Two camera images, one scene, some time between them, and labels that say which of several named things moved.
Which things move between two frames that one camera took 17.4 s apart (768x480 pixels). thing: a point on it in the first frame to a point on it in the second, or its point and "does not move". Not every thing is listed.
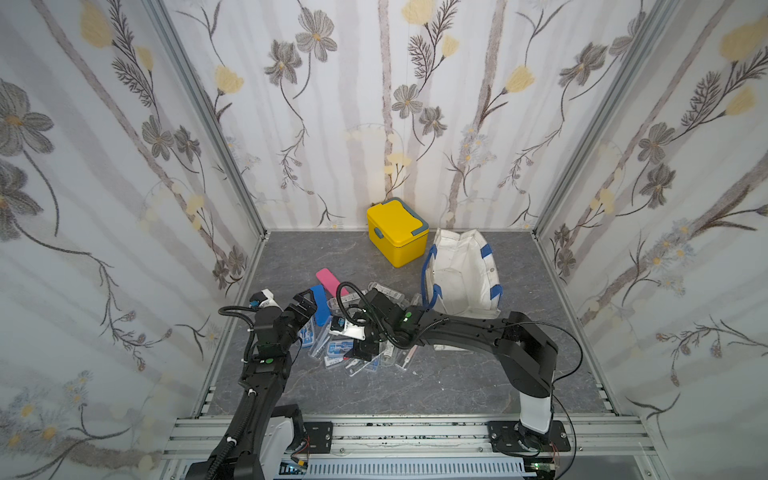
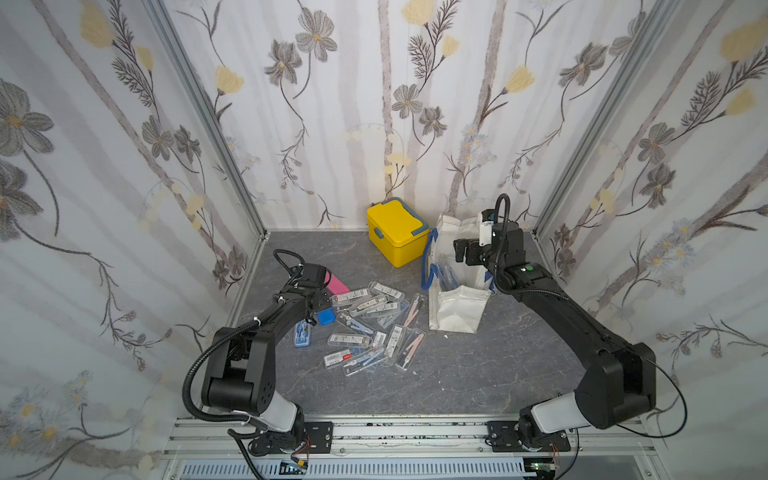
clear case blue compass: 307,333 does not move
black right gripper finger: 366,350 to 471,248
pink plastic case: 330,282 does not move
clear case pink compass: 408,357 does not move
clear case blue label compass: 339,348 to 448,279
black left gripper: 309,309 to 325,298
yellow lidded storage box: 400,232 does not move
